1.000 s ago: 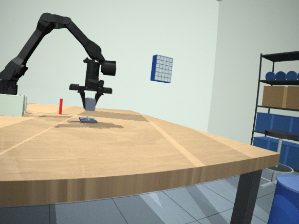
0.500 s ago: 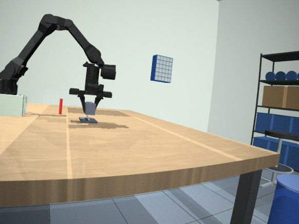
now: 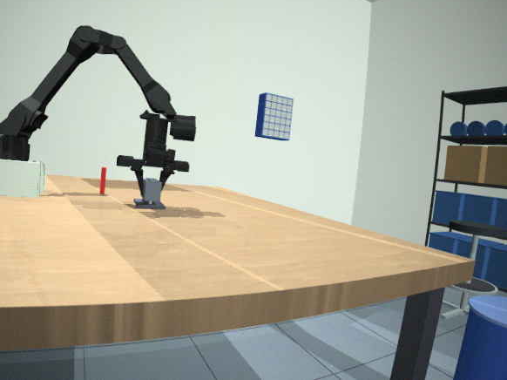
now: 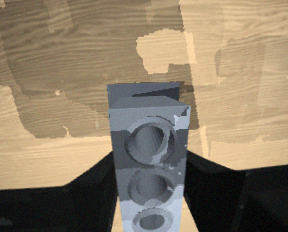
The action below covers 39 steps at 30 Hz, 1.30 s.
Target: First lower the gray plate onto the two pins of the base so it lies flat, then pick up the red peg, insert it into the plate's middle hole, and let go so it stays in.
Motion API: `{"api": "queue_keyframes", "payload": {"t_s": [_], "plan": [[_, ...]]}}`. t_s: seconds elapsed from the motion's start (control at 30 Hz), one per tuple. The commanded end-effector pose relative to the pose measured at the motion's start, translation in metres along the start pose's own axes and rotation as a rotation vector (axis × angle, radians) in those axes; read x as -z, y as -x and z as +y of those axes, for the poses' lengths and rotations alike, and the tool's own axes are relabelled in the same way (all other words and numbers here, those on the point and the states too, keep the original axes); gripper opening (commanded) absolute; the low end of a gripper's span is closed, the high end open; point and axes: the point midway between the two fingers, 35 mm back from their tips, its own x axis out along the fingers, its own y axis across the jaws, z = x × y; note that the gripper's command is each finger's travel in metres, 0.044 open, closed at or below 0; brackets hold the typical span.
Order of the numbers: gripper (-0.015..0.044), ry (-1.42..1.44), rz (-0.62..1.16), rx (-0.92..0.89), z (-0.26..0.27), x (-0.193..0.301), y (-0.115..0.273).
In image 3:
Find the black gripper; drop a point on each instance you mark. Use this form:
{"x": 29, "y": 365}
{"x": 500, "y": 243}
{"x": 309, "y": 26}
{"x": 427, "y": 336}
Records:
{"x": 136, "y": 164}

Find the red peg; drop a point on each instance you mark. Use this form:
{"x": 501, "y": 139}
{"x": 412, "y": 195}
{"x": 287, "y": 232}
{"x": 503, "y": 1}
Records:
{"x": 102, "y": 182}

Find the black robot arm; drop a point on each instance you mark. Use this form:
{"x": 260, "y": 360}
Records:
{"x": 28, "y": 115}

